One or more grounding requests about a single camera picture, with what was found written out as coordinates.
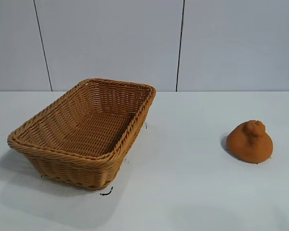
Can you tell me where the brown woven wicker basket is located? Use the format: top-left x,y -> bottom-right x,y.
7,77 -> 157,191

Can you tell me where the knobby orange fruit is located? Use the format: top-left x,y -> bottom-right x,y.
225,119 -> 275,164

